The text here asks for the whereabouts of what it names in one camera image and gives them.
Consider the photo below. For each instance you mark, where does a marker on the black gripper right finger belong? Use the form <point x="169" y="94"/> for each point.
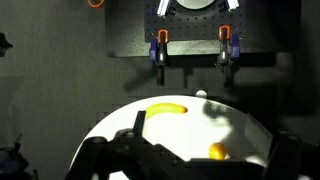
<point x="293" y="159"/>

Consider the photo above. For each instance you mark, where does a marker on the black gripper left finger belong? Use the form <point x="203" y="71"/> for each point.
<point x="127" y="152"/>

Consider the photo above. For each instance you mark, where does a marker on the yellow banana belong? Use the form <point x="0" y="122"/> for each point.
<point x="164" y="108"/>

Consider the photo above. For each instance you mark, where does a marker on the white round table plate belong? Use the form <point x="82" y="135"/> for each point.
<point x="189" y="136"/>

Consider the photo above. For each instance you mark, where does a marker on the small orange ball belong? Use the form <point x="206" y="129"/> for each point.
<point x="217" y="151"/>

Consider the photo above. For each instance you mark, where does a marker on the left blue orange clamp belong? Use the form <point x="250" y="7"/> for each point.
<point x="158" y="53"/>

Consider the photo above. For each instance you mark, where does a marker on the blue orange clamp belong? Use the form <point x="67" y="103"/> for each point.
<point x="158" y="53"/>
<point x="229" y="53"/>

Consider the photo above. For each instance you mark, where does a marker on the right blue orange clamp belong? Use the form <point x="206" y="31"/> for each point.
<point x="229" y="53"/>

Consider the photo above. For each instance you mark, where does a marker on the black perforated mounting board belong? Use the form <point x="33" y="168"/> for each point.
<point x="184" y="24"/>

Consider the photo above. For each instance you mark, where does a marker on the orange ring object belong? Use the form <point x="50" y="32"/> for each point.
<point x="96" y="3"/>

